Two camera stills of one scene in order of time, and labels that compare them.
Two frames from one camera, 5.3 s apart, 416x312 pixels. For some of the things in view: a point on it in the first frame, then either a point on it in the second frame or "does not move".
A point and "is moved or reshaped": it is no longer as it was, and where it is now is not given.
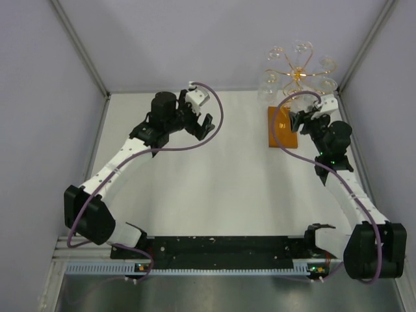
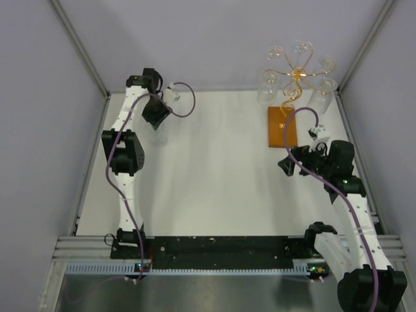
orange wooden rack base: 286,138 does not move
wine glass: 275,53 does not move
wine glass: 327,64 does not move
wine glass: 268,91 does not move
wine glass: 303,103 is moved or reshaped
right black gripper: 301,117 -> 303,153
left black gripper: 198,131 -> 152,119
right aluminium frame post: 385,14 does not move
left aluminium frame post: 78,44 does not move
